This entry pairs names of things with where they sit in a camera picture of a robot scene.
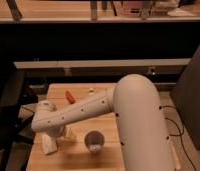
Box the white sponge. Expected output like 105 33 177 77
41 134 58 155

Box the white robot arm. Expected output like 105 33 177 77
31 74 175 171

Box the white paper cup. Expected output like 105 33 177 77
84 131 105 154

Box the orange carrot toy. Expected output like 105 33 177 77
65 91 75 104

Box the white plastic bottle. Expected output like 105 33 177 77
88 88 95 96

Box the dark chair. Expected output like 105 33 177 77
0 62 38 171

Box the long wooden bench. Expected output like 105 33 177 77
15 58 190 77

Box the black cable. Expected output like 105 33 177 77
161 104 197 171

